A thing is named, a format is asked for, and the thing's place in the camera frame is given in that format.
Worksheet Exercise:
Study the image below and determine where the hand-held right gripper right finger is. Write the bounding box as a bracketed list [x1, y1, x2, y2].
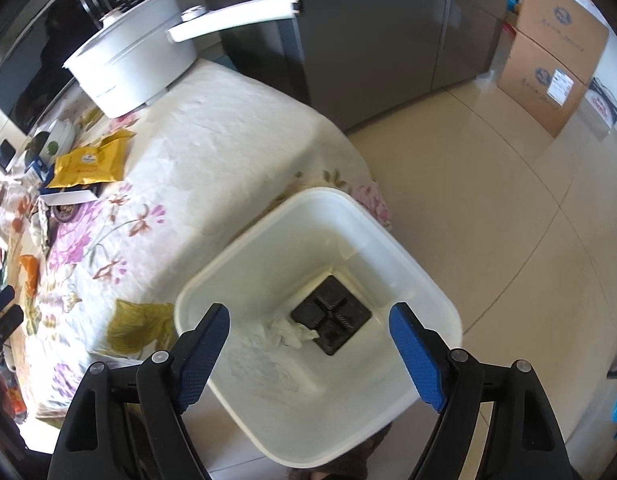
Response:
[389, 302, 573, 480]

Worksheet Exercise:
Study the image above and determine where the crumpled white tissue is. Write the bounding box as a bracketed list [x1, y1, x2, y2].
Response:
[266, 314, 319, 350]

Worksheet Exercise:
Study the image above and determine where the black plastic tray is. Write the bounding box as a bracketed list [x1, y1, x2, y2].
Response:
[290, 277, 373, 357]

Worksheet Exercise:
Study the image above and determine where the grey refrigerator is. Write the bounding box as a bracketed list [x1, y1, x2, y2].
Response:
[196, 0, 519, 133]

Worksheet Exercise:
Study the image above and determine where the black microwave oven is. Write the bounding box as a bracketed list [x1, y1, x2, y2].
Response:
[0, 0, 154, 136]

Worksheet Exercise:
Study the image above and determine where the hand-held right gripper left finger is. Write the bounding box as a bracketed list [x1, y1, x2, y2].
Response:
[47, 303, 231, 480]

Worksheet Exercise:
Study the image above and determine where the orange wrapper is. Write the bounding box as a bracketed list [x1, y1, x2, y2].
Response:
[18, 254, 42, 306]

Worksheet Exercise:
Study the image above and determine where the floral tablecloth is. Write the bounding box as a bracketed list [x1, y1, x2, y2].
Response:
[3, 57, 394, 431]

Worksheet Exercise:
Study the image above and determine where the yellow snack packet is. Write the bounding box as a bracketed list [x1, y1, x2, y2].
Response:
[46, 130, 136, 190]

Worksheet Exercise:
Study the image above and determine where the white plastic bin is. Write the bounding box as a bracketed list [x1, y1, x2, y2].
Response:
[174, 187, 463, 469]

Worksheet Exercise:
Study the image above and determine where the white electric pot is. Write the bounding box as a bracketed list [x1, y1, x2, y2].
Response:
[62, 0, 302, 119]

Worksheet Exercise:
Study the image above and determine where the cardboard box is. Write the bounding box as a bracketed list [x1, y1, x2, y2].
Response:
[511, 0, 610, 83]
[497, 27, 589, 139]

